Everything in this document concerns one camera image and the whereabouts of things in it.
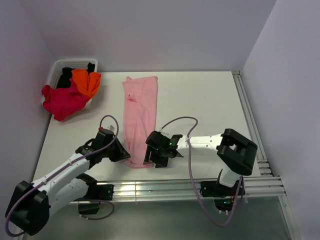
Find white plastic basket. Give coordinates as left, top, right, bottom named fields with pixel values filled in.
left=41, top=58, right=98, bottom=109

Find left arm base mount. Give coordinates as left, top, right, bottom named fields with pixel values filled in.
left=76, top=184, right=116, bottom=221

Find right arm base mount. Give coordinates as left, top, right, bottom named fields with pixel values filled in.
left=200, top=180, right=239, bottom=212

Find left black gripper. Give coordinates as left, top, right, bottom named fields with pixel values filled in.
left=102, top=136, right=131, bottom=162

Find aluminium right rail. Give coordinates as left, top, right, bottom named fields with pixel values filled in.
left=231, top=71, right=274, bottom=177

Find black t-shirt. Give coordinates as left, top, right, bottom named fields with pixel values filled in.
left=56, top=62, right=96, bottom=89

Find orange t-shirt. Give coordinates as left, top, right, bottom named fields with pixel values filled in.
left=71, top=69, right=101, bottom=99

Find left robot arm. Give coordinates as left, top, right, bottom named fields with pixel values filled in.
left=5, top=127, right=130, bottom=237

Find red t-shirt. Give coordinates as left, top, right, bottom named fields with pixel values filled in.
left=41, top=84, right=89, bottom=122

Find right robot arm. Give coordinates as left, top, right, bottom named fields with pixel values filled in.
left=143, top=128, right=258, bottom=195

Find aluminium front rail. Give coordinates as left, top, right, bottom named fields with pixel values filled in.
left=97, top=177, right=286, bottom=203

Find aluminium rail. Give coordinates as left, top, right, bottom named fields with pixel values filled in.
left=97, top=177, right=286, bottom=203
left=231, top=71, right=274, bottom=177

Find pink t-shirt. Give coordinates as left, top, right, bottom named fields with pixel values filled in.
left=122, top=76, right=158, bottom=169

